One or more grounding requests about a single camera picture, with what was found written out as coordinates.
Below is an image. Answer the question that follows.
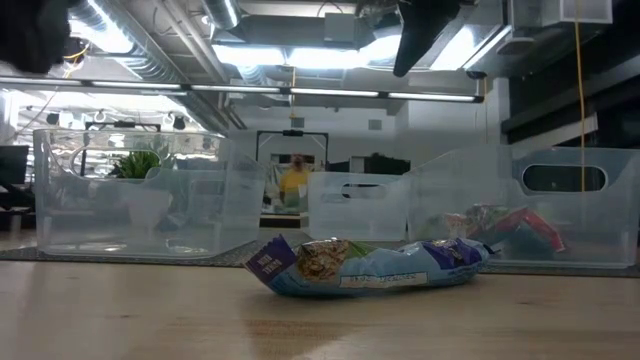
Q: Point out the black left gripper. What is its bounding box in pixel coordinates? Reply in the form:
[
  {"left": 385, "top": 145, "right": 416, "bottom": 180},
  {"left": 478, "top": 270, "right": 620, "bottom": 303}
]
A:
[{"left": 0, "top": 0, "right": 72, "bottom": 75}]

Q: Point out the light blue granola bar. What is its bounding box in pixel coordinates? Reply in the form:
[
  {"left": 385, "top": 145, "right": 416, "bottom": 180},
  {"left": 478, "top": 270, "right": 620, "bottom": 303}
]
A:
[{"left": 243, "top": 233, "right": 490, "bottom": 300}]

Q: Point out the black monitor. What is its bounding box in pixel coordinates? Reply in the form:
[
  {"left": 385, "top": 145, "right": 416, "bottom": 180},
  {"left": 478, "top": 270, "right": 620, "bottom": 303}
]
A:
[{"left": 0, "top": 144, "right": 30, "bottom": 186}]

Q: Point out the small green potted plant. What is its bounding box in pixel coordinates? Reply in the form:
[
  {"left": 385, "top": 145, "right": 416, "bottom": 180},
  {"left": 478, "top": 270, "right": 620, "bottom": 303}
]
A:
[{"left": 112, "top": 149, "right": 174, "bottom": 229}]

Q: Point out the long linear light fixture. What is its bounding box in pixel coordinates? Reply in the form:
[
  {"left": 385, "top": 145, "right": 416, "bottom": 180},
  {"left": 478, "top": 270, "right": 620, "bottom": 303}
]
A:
[{"left": 0, "top": 74, "right": 485, "bottom": 104}]

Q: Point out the clear plastic bin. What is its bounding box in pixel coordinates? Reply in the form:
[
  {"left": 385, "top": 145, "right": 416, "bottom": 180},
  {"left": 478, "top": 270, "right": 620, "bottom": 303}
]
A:
[
  {"left": 32, "top": 127, "right": 267, "bottom": 260},
  {"left": 405, "top": 144, "right": 640, "bottom": 269},
  {"left": 305, "top": 171, "right": 411, "bottom": 242}
]

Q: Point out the person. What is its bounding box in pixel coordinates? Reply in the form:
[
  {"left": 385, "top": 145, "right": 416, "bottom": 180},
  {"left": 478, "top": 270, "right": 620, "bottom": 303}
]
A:
[{"left": 277, "top": 153, "right": 311, "bottom": 211}]

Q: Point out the black rig frame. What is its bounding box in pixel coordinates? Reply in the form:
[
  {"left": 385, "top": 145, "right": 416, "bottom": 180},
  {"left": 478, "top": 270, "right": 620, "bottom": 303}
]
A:
[{"left": 255, "top": 128, "right": 330, "bottom": 167}]

